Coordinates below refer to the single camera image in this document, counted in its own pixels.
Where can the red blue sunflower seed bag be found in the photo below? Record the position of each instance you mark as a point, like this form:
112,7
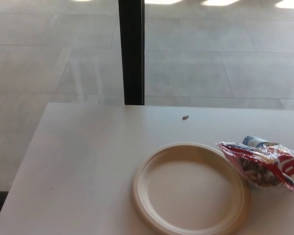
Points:
274,169

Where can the single stray sunflower seed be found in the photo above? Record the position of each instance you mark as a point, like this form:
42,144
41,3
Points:
185,117

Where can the cream round paper plate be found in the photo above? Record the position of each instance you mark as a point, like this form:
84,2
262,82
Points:
186,186

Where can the black vertical window frame post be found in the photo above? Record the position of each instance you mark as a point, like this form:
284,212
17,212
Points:
132,54

